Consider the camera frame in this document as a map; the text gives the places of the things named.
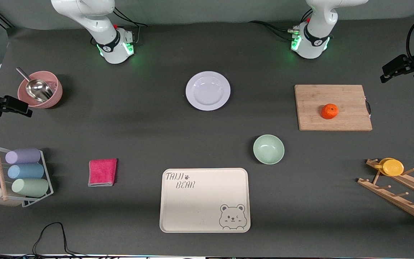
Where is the green cup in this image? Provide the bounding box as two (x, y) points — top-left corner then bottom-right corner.
(11, 178), (49, 197)

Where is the blue cup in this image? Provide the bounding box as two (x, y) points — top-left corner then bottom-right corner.
(8, 163), (45, 180)

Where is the white wire cup rack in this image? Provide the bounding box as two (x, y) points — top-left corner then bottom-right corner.
(0, 145), (54, 208)

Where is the beige bear print tray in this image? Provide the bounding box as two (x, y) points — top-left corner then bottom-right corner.
(160, 168), (251, 233)

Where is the black left arm base cable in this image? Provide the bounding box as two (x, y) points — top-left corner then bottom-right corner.
(248, 9), (313, 42)

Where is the pink bowl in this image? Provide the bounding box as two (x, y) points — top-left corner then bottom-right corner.
(17, 71), (63, 109)

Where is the metal scoop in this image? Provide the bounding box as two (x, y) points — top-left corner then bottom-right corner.
(16, 67), (54, 103)

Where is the wooden cutting board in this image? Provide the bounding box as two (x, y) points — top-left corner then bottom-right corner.
(295, 85), (373, 131)

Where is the pale lavender round plate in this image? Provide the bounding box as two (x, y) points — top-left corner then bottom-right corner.
(185, 71), (231, 111)

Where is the pink folded cloth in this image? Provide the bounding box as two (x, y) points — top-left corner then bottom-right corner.
(88, 158), (118, 187)

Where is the orange mandarin fruit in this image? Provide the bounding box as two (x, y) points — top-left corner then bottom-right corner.
(321, 104), (339, 120)

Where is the wooden peg dish rack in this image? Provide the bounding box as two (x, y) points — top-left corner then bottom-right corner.
(357, 158), (414, 227)

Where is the pale green bowl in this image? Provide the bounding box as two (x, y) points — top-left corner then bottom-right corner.
(253, 134), (285, 165)

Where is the black right arm base cable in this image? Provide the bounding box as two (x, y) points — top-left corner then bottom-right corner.
(91, 7), (148, 47)

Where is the black floor cable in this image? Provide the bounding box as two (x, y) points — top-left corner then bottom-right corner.
(0, 222), (96, 258)

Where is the black arm base cable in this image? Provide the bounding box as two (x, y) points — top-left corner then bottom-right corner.
(91, 7), (148, 47)
(248, 9), (313, 42)

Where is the purple cup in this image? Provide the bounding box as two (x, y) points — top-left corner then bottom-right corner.
(5, 148), (41, 165)

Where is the yellow cup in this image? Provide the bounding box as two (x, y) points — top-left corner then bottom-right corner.
(374, 158), (405, 177)

